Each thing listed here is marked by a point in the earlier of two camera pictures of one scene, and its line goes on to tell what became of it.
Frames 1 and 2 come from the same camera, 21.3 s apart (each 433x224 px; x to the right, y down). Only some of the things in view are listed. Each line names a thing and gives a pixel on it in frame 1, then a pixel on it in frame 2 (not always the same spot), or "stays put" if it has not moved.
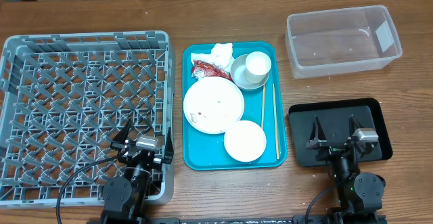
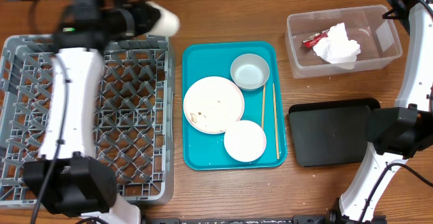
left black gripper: x=118 y=143 -> x=140 y=8
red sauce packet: x=202 y=69 -> x=310 y=41
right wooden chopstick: x=275 y=122 stays put
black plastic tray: x=335 y=118 stays put
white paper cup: x=258 y=65 -> x=168 y=24
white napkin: x=221 y=55 -> x=337 y=49
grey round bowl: x=238 y=73 stays put
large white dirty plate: x=213 y=104 stays put
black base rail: x=295 y=219 stays put
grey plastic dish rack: x=64 y=98 stays put
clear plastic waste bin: x=342 y=40 stays put
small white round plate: x=245 y=141 stays put
